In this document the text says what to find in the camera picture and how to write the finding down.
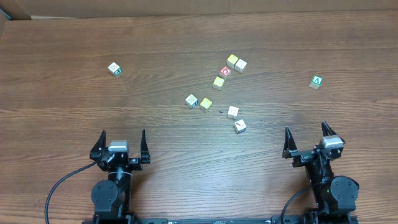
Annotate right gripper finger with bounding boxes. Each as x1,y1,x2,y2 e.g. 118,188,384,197
282,126,298,158
322,121,337,137

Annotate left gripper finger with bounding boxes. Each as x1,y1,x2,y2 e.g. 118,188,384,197
140,129,150,164
90,130,106,158

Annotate white block red mark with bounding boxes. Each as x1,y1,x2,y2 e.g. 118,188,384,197
234,119,246,133

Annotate white block red M side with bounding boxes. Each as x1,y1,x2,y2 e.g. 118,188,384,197
227,106,239,119

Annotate white block blue side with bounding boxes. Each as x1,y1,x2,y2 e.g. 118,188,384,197
185,94,198,109

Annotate yellow block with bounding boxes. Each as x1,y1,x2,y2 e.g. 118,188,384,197
213,77,224,90
200,98,213,111
226,54,239,68

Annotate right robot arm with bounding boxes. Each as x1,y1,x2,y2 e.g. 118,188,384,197
280,121,359,224

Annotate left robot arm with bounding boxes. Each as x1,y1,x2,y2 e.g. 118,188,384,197
90,131,150,224

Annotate green letter A block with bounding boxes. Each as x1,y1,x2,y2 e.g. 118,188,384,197
309,75,323,89

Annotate white block green side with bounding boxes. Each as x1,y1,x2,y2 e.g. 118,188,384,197
108,62,122,77

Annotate white block far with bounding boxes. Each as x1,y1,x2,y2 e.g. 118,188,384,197
234,59,247,73

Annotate red circle block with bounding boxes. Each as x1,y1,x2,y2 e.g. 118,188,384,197
219,66,231,80

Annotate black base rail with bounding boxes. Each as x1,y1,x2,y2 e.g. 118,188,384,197
82,213,358,224

